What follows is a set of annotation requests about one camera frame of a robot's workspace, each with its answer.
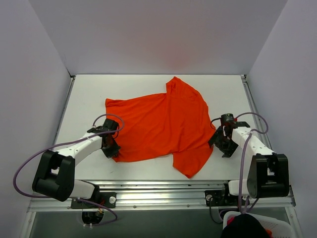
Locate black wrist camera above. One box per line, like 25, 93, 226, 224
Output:
220, 113, 235, 125
102, 119, 119, 131

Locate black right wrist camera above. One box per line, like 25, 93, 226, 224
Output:
220, 113, 235, 125

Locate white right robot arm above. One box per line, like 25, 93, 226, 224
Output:
208, 122, 289, 205

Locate aluminium rail frame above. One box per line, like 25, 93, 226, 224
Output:
28, 75, 290, 238

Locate white laundry basket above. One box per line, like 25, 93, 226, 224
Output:
220, 211, 295, 238

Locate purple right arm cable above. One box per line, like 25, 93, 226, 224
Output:
236, 112, 269, 215

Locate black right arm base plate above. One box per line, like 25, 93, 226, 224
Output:
204, 190, 238, 207

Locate black garment in basket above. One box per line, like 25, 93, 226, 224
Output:
220, 214, 270, 238

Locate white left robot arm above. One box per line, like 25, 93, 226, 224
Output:
32, 131, 120, 208

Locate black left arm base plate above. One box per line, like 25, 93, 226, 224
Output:
70, 192, 117, 209

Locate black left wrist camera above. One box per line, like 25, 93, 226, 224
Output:
102, 119, 119, 131

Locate orange t shirt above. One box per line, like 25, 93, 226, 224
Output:
105, 77, 216, 179

